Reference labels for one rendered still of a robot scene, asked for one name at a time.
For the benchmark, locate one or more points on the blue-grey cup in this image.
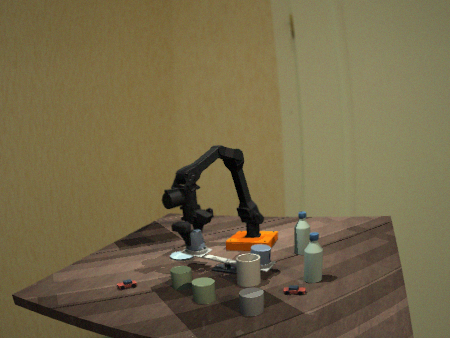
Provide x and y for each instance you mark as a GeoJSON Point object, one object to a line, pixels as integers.
{"type": "Point", "coordinates": [263, 251]}

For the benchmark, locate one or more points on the grey cylinder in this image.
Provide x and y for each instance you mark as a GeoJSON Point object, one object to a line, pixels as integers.
{"type": "Point", "coordinates": [251, 301]}
{"type": "Point", "coordinates": [197, 241]}

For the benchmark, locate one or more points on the small red toy car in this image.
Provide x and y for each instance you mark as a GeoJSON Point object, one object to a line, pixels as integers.
{"type": "Point", "coordinates": [127, 283]}
{"type": "Point", "coordinates": [294, 289]}

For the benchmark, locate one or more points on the beige open cylinder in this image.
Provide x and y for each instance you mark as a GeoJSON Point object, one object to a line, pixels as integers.
{"type": "Point", "coordinates": [248, 270]}

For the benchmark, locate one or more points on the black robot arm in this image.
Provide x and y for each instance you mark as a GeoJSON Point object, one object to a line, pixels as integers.
{"type": "Point", "coordinates": [187, 176]}

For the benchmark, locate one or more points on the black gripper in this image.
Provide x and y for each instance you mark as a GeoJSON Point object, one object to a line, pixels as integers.
{"type": "Point", "coordinates": [184, 228]}

